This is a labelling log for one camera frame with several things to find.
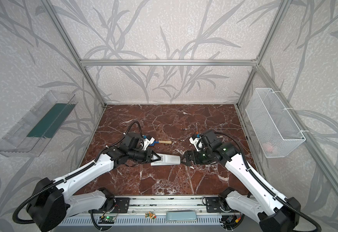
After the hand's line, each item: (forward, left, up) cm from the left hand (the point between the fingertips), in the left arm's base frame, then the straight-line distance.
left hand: (161, 155), depth 75 cm
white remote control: (-1, -3, -4) cm, 5 cm away
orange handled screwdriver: (+24, -22, -15) cm, 36 cm away
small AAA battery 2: (+18, -11, -16) cm, 26 cm away
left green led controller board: (-27, +27, -17) cm, 41 cm away
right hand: (-1, -14, +3) cm, 14 cm away
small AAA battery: (+27, -13, -16) cm, 34 cm away
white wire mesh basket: (+5, -51, +20) cm, 55 cm away
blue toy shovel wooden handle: (+16, +1, -15) cm, 22 cm away
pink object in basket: (+3, -55, +6) cm, 55 cm away
